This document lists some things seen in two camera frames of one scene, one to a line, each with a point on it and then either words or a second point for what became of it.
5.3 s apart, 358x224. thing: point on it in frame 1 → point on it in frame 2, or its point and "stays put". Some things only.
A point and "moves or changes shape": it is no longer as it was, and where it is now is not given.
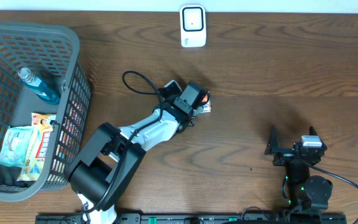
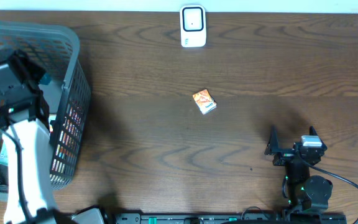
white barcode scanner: (192, 25) stays put
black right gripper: (284, 155) stays put
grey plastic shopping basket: (7, 102) stays put
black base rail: (204, 218) stays put
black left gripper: (199, 101) → (10, 57)
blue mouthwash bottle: (41, 88) moves or changes shape
